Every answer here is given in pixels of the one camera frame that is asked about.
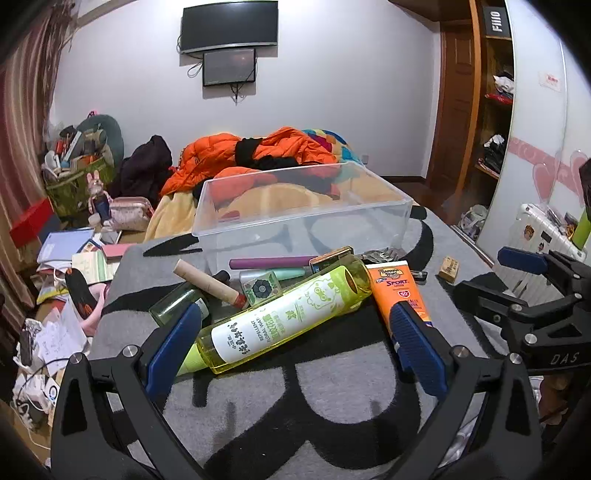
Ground wooden wardrobe shelf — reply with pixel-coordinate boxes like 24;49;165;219
471;0;515;181

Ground small green flower-print box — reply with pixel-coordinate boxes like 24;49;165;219
239;270;282;309

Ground red box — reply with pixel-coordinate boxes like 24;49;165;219
10;198;55;250

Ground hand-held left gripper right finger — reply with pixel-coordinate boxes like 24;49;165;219
389;304;543;480

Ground purple pen-shaped tube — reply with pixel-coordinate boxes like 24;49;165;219
229;255;319;271

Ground orange puffer jacket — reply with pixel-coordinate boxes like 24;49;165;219
159;127;342;197

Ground bunny figure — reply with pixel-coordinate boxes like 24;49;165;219
87;170;114;227

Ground brown cardboard tube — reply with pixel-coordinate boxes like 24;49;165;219
174;258;246;309

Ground wooden door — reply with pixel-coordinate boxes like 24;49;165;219
425;18;483;195

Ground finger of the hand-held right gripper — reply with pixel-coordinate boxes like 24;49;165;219
452;279;591;372
497;247;591;305

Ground curved black television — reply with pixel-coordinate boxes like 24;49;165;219
180;0;280;55

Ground dark purple garment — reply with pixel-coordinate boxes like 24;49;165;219
108;135;174;199

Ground pink slipper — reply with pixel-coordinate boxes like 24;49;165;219
81;284;112;335

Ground white suitcase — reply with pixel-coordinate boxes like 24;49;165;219
508;203;587;301

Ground white wardrobe sliding door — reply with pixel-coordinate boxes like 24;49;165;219
475;0;591;259

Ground orange sunscreen tube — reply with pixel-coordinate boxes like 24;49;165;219
366;259;435;329

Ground loose white papers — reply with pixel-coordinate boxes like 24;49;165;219
32;305;88;374

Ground pink pouch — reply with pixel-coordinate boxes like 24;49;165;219
109;196;155;232

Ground black garment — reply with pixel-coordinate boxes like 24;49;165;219
233;136;340;199

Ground small brown box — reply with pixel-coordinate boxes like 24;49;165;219
309;247;355;273

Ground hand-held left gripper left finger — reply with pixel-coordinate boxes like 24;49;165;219
50;304;206;480

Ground dark green glass bottle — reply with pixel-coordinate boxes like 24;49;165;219
148;271;232;328

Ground black shoe insole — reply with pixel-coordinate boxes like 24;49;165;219
65;268;100;319

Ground small wooden block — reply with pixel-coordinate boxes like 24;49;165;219
438;256;461;283

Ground clear plastic bin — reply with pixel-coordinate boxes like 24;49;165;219
191;161;414;278

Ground striped curtain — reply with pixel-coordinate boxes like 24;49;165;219
0;0;77;315

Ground small black screen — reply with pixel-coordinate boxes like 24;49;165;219
202;47;257;88

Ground pale green book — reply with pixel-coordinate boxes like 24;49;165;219
71;251;114;284

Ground white power strip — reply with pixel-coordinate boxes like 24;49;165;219
11;374;61;425

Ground blue notebook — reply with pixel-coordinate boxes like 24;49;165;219
37;228;95;264

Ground green storage basket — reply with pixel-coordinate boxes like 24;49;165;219
44;157;116;217

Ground black box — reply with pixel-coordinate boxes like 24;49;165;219
480;2;513;40

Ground yellow colourful blanket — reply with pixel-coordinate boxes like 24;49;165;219
145;129;365;241

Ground yellow-green spray bottle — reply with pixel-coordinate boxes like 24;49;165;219
178;253;374;376

